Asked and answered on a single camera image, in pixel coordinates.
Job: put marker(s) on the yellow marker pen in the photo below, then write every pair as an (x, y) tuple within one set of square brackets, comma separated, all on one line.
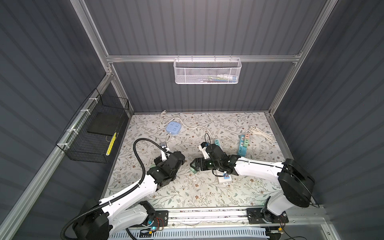
[(112, 141)]

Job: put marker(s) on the floral patterned table mat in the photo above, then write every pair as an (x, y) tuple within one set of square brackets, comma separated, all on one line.
[(201, 189)]

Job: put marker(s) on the black wire basket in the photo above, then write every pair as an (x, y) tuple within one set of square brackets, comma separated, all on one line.
[(78, 144)]

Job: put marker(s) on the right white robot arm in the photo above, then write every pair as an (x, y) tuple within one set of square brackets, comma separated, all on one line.
[(295, 182)]

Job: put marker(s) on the green plug cube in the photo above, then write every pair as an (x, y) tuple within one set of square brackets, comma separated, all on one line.
[(193, 170)]

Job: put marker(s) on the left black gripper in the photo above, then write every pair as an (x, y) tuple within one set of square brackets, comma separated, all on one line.
[(158, 162)]

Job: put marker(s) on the teal small power strip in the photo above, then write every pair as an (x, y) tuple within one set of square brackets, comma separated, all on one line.
[(243, 145)]

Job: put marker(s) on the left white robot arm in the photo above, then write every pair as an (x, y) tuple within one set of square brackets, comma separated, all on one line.
[(98, 219)]

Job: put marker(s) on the black foam pad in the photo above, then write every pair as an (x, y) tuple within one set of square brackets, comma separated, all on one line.
[(104, 124)]

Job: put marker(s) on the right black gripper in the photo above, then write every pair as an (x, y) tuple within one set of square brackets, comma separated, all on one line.
[(198, 161)]

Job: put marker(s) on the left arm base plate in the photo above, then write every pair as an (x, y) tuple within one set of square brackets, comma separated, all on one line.
[(158, 219)]

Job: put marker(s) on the white wire mesh basket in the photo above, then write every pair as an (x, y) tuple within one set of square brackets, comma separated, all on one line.
[(207, 71)]

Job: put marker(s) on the long white power strip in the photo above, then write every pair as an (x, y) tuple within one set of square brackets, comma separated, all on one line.
[(223, 178)]

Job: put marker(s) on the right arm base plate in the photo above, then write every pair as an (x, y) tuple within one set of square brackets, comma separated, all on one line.
[(263, 216)]

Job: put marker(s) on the round blue power hub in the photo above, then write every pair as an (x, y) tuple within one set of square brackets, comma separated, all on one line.
[(173, 128)]

